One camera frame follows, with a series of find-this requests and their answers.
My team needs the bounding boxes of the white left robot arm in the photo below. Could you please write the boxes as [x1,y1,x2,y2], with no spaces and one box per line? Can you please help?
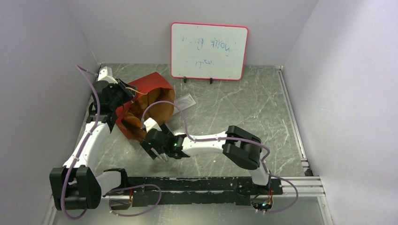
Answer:
[49,79,136,210]

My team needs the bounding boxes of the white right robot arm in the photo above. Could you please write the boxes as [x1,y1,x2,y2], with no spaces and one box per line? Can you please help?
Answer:
[140,126,271,194]

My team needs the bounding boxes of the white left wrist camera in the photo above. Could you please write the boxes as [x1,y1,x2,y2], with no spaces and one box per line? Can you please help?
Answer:
[97,66,118,84]

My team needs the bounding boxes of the metal tongs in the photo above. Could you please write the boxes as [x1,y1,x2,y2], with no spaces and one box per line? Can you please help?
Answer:
[159,154,168,162]

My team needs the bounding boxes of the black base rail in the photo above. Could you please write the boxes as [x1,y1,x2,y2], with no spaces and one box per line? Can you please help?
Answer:
[127,176,283,207]

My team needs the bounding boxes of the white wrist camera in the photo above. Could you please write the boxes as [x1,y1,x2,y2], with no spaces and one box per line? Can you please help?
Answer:
[144,118,162,132]
[97,66,118,84]

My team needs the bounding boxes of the red brown paper bag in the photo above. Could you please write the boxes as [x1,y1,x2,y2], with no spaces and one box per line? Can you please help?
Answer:
[116,72,176,142]

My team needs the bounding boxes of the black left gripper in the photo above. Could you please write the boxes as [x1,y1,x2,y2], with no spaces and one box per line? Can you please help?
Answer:
[109,78,137,110]

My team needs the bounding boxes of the orange fake bread loaf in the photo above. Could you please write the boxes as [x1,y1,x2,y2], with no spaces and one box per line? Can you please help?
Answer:
[122,112,141,128]

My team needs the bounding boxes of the pink framed whiteboard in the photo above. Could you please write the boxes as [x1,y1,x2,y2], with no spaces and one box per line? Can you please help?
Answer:
[170,22,249,81]

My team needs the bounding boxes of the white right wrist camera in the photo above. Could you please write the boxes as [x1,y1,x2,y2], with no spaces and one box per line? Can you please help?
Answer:
[144,118,162,132]

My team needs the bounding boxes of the clear plastic packet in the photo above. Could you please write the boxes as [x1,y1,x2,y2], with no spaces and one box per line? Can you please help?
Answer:
[174,93,196,110]

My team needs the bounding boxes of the clear plastic tray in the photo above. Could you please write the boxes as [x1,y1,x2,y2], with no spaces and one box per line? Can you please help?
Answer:
[182,90,244,127]

